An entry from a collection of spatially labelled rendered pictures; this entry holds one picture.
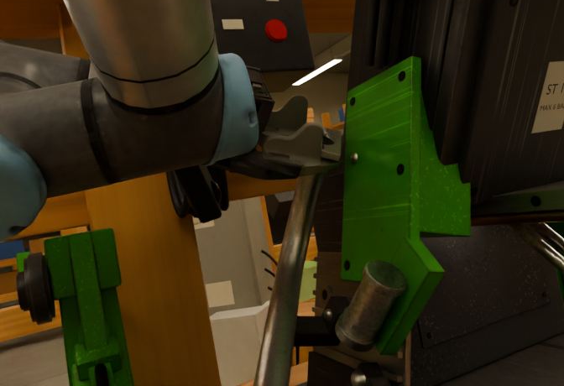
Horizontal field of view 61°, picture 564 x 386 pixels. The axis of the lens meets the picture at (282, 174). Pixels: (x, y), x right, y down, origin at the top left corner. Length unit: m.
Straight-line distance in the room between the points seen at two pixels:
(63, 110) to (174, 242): 0.42
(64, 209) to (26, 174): 0.48
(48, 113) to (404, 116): 0.29
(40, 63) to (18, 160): 0.13
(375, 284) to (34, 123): 0.27
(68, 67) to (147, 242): 0.35
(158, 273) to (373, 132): 0.38
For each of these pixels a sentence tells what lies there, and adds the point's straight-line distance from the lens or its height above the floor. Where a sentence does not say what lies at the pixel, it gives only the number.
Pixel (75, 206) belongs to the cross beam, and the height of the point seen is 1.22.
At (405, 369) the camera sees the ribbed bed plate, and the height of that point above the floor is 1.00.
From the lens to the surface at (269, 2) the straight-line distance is 0.74.
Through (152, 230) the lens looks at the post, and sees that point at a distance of 0.72.
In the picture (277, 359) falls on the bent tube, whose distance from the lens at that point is 0.45.
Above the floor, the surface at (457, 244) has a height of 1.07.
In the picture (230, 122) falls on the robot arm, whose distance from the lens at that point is 0.32.
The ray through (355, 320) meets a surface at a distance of 0.43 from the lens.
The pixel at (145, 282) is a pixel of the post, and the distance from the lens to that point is 0.72.
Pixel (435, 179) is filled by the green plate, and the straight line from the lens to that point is 0.47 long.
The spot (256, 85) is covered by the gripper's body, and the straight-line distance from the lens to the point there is 0.46.
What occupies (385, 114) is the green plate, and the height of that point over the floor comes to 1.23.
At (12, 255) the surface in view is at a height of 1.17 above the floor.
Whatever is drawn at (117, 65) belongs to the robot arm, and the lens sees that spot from 0.28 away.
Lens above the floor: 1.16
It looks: 4 degrees up
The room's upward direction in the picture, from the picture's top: 10 degrees counter-clockwise
